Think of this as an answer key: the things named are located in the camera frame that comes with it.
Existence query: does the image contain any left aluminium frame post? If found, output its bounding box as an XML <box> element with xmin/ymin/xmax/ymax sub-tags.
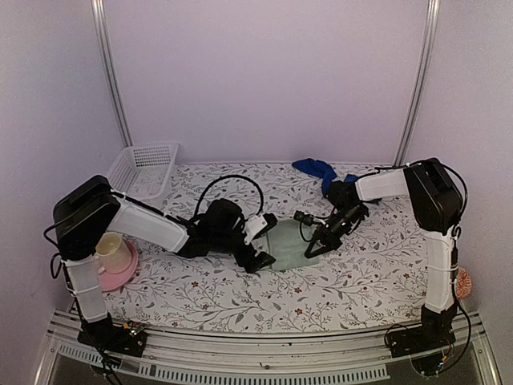
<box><xmin>91</xmin><ymin>0</ymin><xmax>133</xmax><ymax>147</ymax></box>

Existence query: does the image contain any aluminium frame post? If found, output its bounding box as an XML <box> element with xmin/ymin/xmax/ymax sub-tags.
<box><xmin>393</xmin><ymin>0</ymin><xmax>440</xmax><ymax>166</ymax></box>
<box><xmin>91</xmin><ymin>0</ymin><xmax>133</xmax><ymax>147</ymax></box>

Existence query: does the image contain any light green towel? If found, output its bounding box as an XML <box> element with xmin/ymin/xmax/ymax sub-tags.
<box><xmin>266</xmin><ymin>219</ymin><xmax>320</xmax><ymax>272</ymax></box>

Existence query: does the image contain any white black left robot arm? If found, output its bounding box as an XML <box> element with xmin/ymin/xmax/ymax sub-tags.
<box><xmin>43</xmin><ymin>175</ymin><xmax>277</xmax><ymax>348</ymax></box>

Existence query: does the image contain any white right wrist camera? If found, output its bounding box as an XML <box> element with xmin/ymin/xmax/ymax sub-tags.
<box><xmin>293</xmin><ymin>210</ymin><xmax>314</xmax><ymax>226</ymax></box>

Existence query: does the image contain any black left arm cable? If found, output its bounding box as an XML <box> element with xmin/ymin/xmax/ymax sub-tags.
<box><xmin>196</xmin><ymin>174</ymin><xmax>265</xmax><ymax>225</ymax></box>

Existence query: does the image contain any pink plate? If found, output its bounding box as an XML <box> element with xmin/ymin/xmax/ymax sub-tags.
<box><xmin>95</xmin><ymin>240</ymin><xmax>139</xmax><ymax>293</ymax></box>

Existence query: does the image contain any orange patterned round object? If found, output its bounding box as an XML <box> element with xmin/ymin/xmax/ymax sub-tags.
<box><xmin>455</xmin><ymin>267</ymin><xmax>473</xmax><ymax>300</ymax></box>

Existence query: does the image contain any white plastic basket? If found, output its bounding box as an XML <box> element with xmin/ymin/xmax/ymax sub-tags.
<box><xmin>107</xmin><ymin>141</ymin><xmax>180</xmax><ymax>206</ymax></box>

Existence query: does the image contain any aluminium front rail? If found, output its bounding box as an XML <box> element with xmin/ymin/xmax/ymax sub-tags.
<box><xmin>34</xmin><ymin>311</ymin><xmax>504</xmax><ymax>384</ymax></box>

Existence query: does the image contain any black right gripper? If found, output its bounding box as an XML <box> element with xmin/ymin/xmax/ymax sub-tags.
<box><xmin>306</xmin><ymin>205</ymin><xmax>366</xmax><ymax>258</ymax></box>

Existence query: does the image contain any blue towel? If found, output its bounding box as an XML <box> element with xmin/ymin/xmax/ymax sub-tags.
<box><xmin>292</xmin><ymin>158</ymin><xmax>358</xmax><ymax>198</ymax></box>

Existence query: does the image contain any right aluminium frame post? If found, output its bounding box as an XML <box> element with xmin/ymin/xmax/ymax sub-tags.
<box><xmin>393</xmin><ymin>0</ymin><xmax>440</xmax><ymax>166</ymax></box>

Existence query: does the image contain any pink cup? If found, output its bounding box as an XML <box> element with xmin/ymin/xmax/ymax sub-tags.
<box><xmin>95</xmin><ymin>232</ymin><xmax>129</xmax><ymax>274</ymax></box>

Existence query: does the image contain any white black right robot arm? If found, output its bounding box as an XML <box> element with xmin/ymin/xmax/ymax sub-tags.
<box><xmin>305</xmin><ymin>158</ymin><xmax>468</xmax><ymax>350</ymax></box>

